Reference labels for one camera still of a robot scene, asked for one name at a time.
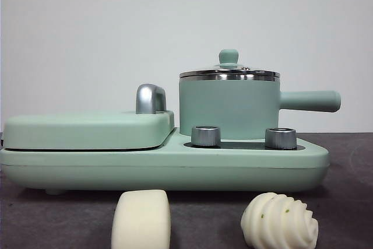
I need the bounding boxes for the glass pot lid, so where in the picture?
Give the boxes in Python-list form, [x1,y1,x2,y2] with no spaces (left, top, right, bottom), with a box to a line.
[179,49,280,82]

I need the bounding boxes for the white rectangular steamed bun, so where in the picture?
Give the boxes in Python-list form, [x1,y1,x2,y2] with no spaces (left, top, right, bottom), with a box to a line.
[111,190,171,249]

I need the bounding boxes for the white twisted steamed bun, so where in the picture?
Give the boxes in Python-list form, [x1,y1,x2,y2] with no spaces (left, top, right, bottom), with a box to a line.
[240,192,319,249]

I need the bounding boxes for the silver control knob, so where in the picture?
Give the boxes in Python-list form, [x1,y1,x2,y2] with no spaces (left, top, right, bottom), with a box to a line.
[265,127,298,149]
[191,125,221,148]

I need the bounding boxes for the green breakfast maker base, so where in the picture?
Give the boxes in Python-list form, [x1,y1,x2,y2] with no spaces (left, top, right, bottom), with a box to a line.
[0,126,330,196]

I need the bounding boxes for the green pot with handle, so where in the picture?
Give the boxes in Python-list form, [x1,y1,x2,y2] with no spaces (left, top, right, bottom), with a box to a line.
[178,71,342,141]

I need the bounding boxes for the green grill lid, silver handle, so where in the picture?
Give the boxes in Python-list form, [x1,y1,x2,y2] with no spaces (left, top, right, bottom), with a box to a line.
[2,84,176,151]

